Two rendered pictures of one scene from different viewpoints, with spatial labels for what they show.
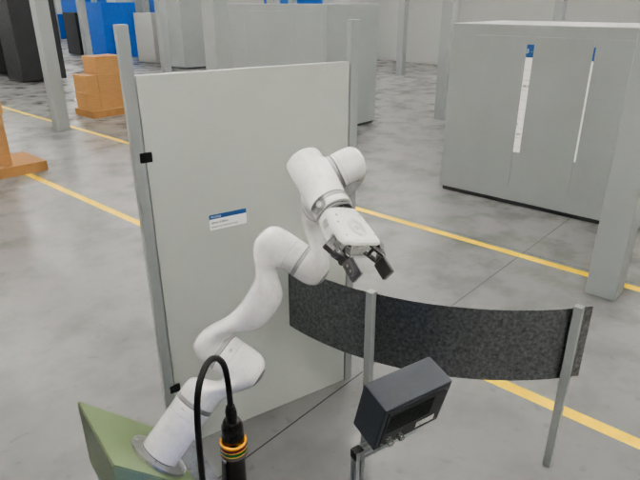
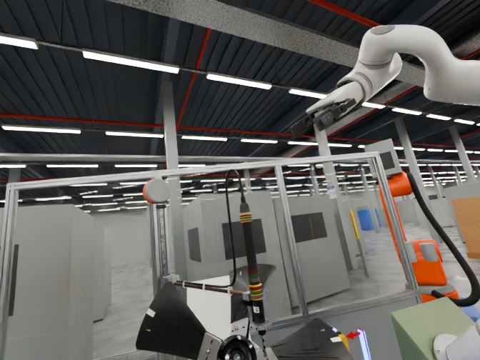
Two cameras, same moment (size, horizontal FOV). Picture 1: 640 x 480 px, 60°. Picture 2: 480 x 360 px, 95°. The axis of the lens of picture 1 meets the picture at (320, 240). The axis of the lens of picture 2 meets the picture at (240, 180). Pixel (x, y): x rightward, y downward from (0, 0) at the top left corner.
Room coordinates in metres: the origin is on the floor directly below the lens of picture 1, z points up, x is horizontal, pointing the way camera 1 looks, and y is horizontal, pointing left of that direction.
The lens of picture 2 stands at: (1.00, -0.61, 1.58)
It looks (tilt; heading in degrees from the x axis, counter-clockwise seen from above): 13 degrees up; 112
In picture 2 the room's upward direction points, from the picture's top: 8 degrees counter-clockwise
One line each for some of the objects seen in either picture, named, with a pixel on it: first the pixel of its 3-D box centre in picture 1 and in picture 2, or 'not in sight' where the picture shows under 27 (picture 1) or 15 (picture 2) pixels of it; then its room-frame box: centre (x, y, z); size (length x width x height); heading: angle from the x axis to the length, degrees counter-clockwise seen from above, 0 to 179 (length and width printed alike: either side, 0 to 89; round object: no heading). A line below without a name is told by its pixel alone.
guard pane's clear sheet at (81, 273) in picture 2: not in sight; (229, 243); (0.32, 0.75, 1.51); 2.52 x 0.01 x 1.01; 33
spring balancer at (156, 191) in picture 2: not in sight; (156, 191); (0.03, 0.41, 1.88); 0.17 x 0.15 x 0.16; 33
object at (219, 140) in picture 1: (260, 243); not in sight; (2.73, 0.32, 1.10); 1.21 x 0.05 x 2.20; 123
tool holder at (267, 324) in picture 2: not in sight; (256, 308); (0.69, 0.14, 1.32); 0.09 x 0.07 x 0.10; 158
